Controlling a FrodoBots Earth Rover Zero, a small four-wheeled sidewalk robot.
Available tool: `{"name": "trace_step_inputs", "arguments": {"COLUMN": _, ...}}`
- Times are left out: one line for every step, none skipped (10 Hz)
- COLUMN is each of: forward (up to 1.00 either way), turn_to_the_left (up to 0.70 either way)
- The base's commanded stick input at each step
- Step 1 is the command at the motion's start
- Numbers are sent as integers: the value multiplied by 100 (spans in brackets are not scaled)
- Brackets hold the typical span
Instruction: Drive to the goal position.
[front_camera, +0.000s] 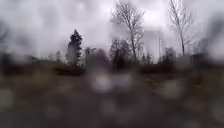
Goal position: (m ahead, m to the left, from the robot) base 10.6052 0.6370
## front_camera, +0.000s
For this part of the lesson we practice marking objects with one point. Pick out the tall bare tree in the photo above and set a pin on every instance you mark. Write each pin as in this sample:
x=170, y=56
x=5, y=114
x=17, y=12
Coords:
x=132, y=33

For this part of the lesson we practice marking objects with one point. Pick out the brownish grass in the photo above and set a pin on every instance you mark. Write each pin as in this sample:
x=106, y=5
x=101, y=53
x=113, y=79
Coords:
x=190, y=83
x=36, y=81

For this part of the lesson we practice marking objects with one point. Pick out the thin bare tree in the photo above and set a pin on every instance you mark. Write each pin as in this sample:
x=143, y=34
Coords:
x=182, y=30

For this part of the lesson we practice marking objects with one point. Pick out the dark asphalt path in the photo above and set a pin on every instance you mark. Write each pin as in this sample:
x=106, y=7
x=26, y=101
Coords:
x=103, y=116

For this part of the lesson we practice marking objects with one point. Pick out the dark conifer tree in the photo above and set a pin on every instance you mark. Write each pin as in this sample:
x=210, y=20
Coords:
x=74, y=48

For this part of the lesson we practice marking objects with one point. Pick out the row of trees and bushes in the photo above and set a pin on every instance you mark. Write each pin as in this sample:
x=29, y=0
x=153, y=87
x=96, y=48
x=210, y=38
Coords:
x=156, y=65

